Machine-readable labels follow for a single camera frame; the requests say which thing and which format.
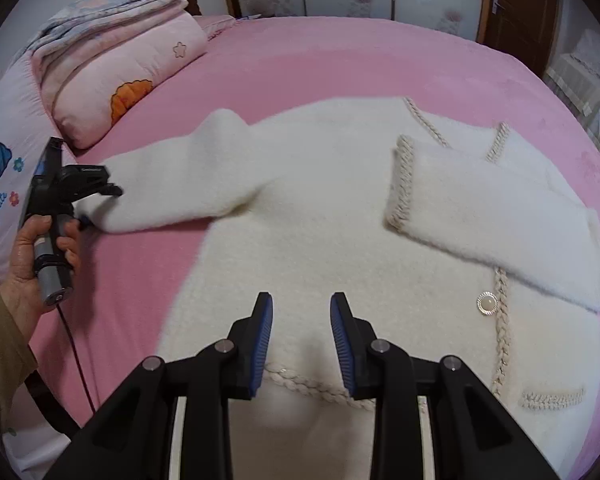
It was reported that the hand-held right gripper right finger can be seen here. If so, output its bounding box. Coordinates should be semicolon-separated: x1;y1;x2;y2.
329;291;561;480

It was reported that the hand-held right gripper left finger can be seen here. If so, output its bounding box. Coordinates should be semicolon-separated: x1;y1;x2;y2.
42;291;274;480

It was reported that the white fluffy cardigan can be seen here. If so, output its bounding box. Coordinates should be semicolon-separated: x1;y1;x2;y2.
77;96;600;480

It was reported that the person's left hand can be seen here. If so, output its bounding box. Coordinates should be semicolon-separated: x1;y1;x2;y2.
0;214;82;331

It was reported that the lavender cartoon print pillow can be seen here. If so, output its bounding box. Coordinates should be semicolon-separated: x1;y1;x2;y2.
0;50;81;286

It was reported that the folded pink quilt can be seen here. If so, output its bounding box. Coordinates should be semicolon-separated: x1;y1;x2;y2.
30;12;208;150

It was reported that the folded floral blanket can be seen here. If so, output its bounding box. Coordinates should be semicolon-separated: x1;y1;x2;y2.
27;0;190;68

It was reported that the ruffled pink pillow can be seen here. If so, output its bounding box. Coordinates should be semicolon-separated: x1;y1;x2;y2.
195;14;237;41

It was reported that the pink bed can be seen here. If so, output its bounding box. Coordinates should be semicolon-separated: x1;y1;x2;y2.
55;14;600;480

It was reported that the lace covered furniture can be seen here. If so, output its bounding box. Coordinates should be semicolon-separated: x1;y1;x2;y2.
542;27;600;166

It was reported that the brown wooden door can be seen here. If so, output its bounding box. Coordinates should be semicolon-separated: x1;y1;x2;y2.
482;0;563;66

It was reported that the black gripper power cable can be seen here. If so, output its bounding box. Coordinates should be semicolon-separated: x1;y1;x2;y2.
55;304;95;415

